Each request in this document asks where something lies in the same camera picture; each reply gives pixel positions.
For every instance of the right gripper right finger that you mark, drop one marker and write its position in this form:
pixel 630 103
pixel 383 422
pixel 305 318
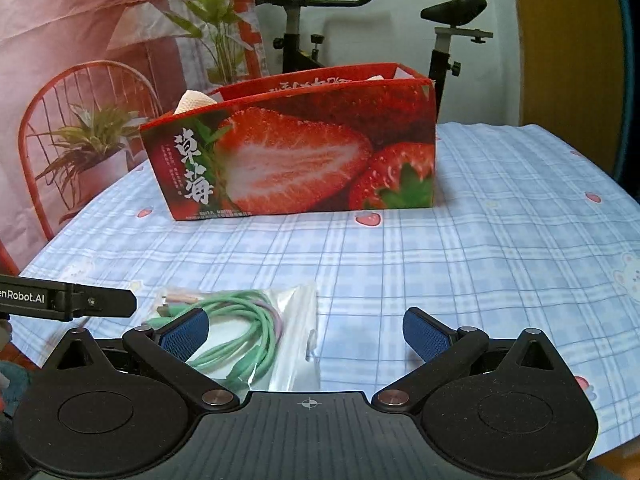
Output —
pixel 447 355

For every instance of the small spiky potted plant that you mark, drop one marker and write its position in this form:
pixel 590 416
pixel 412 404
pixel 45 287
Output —
pixel 85 155

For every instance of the red wire chair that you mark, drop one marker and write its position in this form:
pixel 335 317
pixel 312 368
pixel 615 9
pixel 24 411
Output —
pixel 90 84

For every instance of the teal curtain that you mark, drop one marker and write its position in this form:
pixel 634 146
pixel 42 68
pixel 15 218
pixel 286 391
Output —
pixel 626 169

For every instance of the black exercise bike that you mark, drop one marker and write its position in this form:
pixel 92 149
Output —
pixel 392 31

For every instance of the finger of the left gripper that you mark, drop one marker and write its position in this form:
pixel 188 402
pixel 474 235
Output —
pixel 102 301

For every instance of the cream knitted item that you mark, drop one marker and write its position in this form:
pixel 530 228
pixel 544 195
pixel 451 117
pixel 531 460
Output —
pixel 191 100

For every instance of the red strawberry cardboard box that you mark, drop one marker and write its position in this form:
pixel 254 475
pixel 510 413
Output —
pixel 334 139

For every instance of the blue plaid strawberry tablecloth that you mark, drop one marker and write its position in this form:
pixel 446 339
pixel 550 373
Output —
pixel 525 232

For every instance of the tall green potted plant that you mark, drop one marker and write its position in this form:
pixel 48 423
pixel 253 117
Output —
pixel 224 36

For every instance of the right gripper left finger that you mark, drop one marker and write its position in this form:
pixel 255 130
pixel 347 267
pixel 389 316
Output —
pixel 164 351

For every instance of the wooden door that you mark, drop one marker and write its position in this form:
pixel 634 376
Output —
pixel 573 72

